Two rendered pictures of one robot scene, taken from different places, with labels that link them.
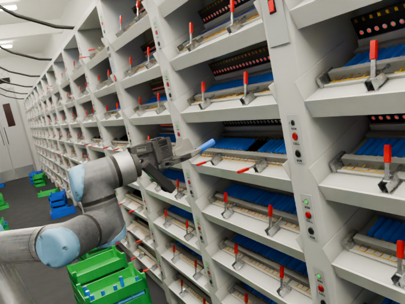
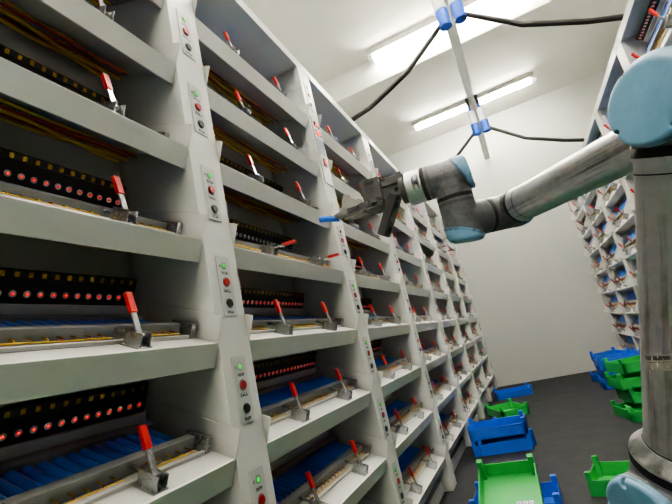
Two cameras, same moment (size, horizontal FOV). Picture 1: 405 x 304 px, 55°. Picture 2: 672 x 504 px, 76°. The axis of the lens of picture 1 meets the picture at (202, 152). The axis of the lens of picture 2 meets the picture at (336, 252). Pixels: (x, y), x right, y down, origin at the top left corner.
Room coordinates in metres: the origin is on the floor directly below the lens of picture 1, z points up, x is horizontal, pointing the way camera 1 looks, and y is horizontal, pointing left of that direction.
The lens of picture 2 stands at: (1.96, 0.85, 0.67)
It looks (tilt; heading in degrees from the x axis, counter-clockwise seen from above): 13 degrees up; 228
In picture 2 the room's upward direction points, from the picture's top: 13 degrees counter-clockwise
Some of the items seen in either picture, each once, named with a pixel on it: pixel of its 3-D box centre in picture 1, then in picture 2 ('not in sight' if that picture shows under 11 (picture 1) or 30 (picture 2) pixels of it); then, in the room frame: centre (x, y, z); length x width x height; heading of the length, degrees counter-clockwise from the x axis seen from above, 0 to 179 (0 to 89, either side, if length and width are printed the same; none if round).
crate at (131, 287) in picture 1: (111, 286); not in sight; (1.84, 0.58, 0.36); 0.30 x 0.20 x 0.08; 118
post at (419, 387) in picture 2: not in sight; (385, 296); (0.35, -0.62, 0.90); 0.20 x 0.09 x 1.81; 116
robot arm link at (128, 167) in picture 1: (125, 167); (414, 187); (1.06, 0.22, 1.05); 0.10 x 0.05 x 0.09; 26
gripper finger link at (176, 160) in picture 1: (176, 159); not in sight; (1.10, 0.08, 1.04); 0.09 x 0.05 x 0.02; 112
